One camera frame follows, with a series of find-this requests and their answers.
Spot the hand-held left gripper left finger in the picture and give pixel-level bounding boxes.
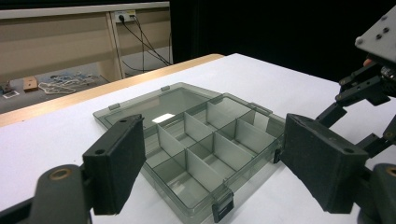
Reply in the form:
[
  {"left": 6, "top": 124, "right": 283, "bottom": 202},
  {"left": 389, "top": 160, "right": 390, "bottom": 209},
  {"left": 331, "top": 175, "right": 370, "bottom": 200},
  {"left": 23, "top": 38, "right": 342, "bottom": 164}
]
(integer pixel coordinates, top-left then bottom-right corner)
[{"left": 82, "top": 114, "right": 148, "bottom": 217}]

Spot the grey clear plastic compartment box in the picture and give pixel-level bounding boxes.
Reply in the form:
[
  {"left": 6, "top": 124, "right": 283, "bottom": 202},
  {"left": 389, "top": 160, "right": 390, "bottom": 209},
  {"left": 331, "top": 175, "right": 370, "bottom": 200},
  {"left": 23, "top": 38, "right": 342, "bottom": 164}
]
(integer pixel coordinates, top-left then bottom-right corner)
[{"left": 92, "top": 81, "right": 286, "bottom": 224}]

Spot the black wall cable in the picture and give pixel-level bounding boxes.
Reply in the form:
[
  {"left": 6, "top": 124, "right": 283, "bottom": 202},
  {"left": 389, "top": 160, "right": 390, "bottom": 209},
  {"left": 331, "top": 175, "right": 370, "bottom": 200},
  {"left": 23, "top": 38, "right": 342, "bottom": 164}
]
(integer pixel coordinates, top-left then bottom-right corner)
[
  {"left": 120, "top": 15, "right": 172, "bottom": 67},
  {"left": 121, "top": 14, "right": 174, "bottom": 74}
]

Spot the black curtain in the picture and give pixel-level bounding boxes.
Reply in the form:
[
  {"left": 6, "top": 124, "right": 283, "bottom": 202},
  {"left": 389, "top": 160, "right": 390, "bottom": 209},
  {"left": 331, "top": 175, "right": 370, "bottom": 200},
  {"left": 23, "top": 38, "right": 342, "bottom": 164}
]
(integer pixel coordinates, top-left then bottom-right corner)
[{"left": 169, "top": 0, "right": 396, "bottom": 82}]

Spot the white rope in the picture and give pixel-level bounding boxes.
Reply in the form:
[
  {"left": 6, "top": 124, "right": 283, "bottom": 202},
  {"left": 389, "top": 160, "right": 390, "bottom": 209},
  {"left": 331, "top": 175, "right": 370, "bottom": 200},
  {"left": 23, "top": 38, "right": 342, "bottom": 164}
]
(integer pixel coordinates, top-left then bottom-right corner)
[{"left": 36, "top": 72, "right": 101, "bottom": 95}]

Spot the light wooden shelf unit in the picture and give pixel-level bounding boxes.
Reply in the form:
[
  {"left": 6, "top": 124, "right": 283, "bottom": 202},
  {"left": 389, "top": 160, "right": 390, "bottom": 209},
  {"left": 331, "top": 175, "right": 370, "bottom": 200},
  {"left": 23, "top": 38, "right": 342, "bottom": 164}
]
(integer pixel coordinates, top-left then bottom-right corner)
[{"left": 0, "top": 1, "right": 174, "bottom": 85}]

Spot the white wall socket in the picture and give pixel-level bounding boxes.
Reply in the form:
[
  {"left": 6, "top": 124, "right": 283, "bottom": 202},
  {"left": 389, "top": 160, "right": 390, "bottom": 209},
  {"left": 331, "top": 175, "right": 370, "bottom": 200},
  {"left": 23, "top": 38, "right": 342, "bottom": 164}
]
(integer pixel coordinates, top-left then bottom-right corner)
[{"left": 113, "top": 9, "right": 137, "bottom": 23}]

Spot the small brown cardboard box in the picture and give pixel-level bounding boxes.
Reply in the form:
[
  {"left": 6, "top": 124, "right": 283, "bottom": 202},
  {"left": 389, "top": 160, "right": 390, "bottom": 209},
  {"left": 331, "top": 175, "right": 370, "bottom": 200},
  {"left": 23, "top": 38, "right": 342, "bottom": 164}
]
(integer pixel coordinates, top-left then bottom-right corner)
[{"left": 22, "top": 76, "right": 39, "bottom": 93}]

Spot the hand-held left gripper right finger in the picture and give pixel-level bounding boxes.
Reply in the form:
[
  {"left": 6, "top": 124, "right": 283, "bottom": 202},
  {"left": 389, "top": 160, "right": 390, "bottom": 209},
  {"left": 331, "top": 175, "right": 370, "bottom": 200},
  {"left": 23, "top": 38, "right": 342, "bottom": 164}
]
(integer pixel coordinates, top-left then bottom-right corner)
[{"left": 279, "top": 113, "right": 370, "bottom": 215}]

